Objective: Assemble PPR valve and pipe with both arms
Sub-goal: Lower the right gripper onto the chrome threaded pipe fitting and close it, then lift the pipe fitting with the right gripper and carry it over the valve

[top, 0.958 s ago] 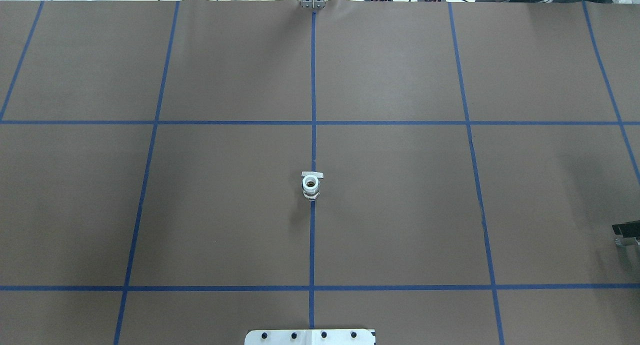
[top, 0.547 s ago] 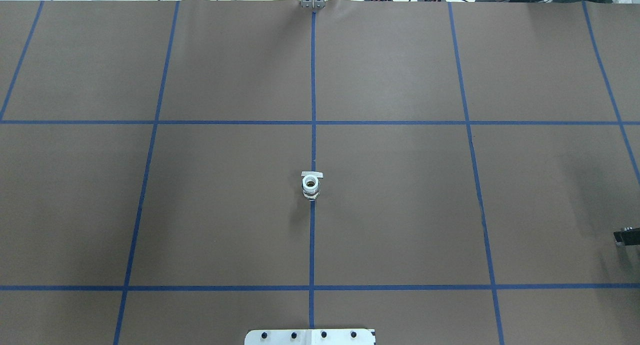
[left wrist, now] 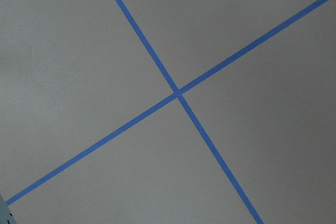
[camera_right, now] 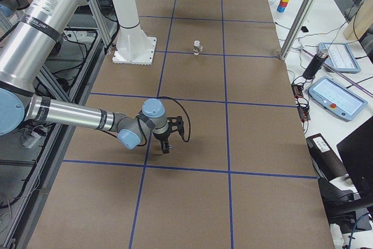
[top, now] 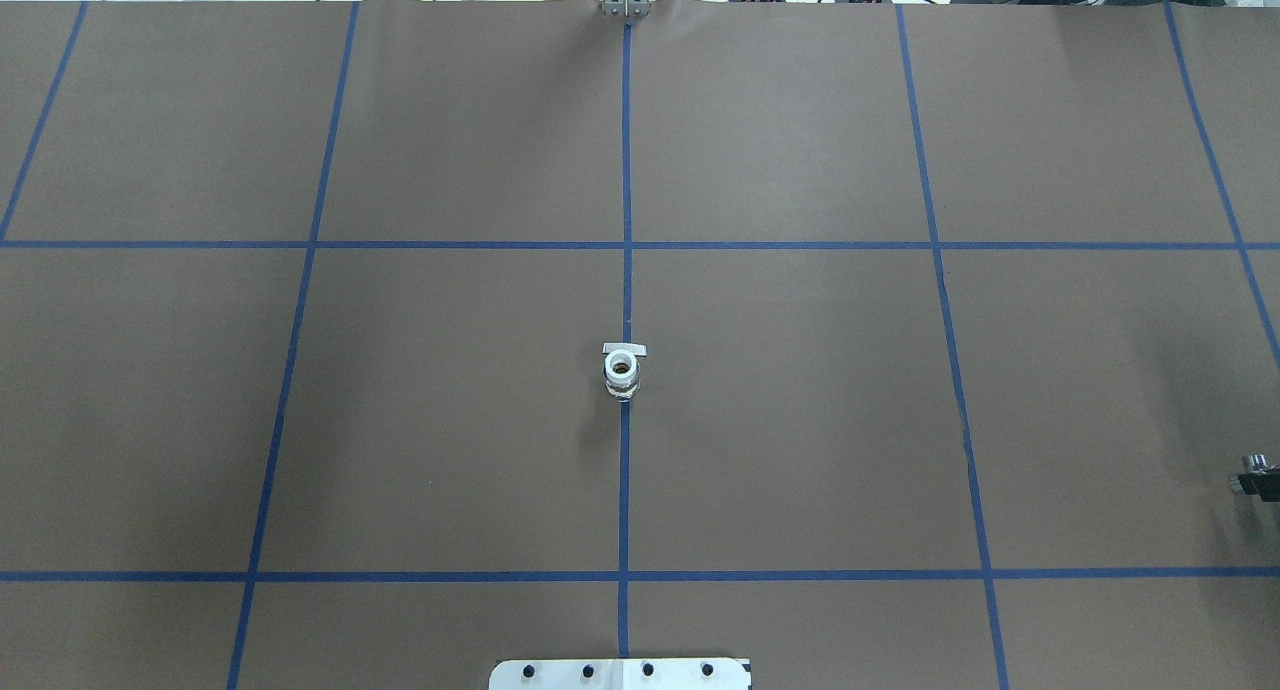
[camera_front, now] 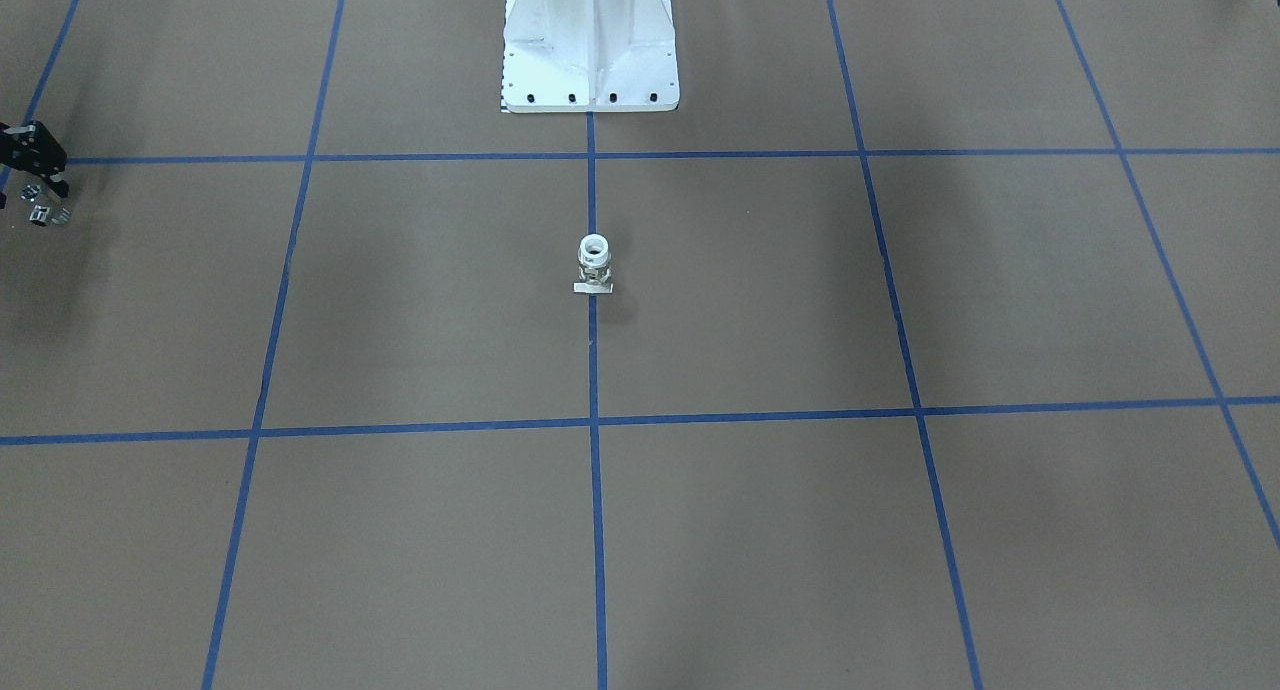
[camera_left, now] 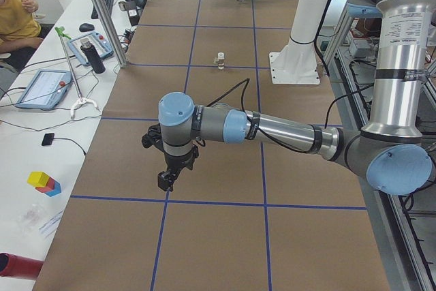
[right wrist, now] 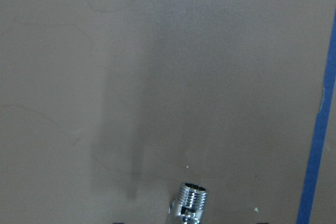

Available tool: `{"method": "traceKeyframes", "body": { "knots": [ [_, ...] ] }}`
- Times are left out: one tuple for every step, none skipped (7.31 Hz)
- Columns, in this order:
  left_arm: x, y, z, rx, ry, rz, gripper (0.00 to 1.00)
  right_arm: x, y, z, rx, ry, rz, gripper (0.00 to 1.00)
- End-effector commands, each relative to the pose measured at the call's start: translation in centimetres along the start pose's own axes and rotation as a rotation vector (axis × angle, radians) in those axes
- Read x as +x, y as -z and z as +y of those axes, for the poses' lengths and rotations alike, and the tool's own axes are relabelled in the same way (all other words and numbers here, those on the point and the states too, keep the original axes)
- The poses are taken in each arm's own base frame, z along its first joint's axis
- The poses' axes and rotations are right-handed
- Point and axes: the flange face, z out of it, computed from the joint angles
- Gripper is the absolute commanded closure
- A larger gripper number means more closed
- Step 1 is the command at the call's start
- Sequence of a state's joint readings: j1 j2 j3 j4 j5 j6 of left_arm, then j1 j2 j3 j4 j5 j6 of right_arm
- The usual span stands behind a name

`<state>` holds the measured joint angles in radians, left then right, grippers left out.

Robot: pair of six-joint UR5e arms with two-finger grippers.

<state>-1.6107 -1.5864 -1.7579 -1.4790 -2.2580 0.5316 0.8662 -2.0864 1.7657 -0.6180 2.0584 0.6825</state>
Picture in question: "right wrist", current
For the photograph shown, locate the silver metal PPR valve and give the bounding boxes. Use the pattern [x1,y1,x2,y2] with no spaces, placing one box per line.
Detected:
[165,183,208,224]

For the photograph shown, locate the blue tape line lengthwise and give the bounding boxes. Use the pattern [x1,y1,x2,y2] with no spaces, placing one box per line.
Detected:
[296,18,335,223]

